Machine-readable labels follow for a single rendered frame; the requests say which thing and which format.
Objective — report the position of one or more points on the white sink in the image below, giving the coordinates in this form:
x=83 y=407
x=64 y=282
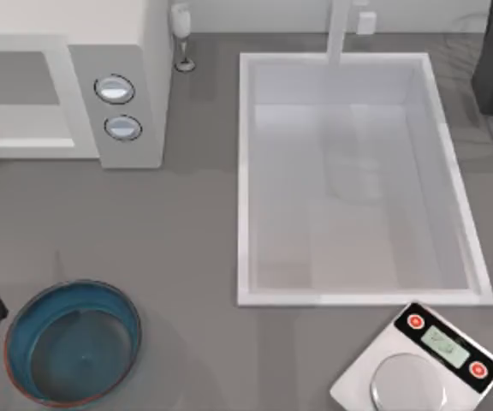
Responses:
x=358 y=192

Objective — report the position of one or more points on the pale microwave oven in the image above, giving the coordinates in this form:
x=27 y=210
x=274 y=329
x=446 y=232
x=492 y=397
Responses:
x=122 y=141

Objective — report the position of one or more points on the small microwave knob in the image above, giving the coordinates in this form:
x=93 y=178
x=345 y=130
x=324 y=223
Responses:
x=122 y=127

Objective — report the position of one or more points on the large microwave knob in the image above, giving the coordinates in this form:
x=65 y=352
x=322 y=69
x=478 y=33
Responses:
x=114 y=89

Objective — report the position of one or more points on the clear wine glass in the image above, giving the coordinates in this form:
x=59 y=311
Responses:
x=182 y=25

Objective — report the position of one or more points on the tall white tap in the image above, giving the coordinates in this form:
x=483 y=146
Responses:
x=337 y=30

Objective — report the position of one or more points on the blue glass bowl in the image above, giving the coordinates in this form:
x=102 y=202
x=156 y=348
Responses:
x=75 y=342

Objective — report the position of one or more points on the white kitchen scale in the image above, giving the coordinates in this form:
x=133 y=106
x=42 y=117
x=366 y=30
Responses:
x=417 y=359

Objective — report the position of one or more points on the white wall socket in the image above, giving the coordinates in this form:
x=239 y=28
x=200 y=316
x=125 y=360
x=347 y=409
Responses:
x=365 y=22

